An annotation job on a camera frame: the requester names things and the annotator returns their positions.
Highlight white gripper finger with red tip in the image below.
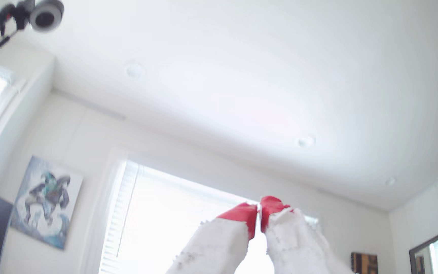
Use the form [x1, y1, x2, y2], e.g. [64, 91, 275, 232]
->
[166, 202, 258, 274]
[260, 196, 353, 274]

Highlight white window blinds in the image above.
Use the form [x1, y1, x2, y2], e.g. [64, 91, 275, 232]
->
[99, 160, 320, 274]

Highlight grey round webcam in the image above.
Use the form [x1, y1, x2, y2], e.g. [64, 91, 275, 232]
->
[29, 0, 65, 32]

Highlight brown striped wall art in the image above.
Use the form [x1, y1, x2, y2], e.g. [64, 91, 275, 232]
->
[351, 251, 378, 274]

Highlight dark framed wall mirror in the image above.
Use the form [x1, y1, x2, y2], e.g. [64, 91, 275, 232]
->
[409, 232, 438, 274]

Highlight blue figure wall painting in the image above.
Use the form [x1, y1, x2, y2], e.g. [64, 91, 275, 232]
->
[10, 155, 84, 250]

